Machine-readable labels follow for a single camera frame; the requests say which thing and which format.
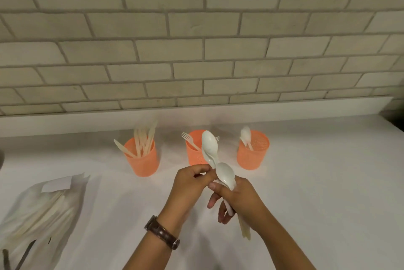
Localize brown strap wristwatch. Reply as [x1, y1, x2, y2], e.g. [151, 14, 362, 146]
[144, 215, 181, 251]

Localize spoons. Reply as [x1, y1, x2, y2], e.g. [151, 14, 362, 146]
[239, 126, 254, 151]

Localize translucent black print plastic bag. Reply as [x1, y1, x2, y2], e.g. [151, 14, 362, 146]
[0, 172, 90, 270]

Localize bunch of mixed plastic cutlery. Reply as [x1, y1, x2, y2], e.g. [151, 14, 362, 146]
[205, 153, 252, 241]

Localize orange mesh plastic cup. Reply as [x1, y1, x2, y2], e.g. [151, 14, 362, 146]
[123, 136, 159, 178]
[185, 130, 218, 166]
[237, 130, 271, 171]

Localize white plastic cutlery spoon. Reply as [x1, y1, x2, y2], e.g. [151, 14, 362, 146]
[201, 130, 220, 169]

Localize person's right hand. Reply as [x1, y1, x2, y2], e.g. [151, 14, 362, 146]
[207, 175, 272, 233]

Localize person's left hand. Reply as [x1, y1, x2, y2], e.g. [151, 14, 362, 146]
[157, 164, 218, 235]

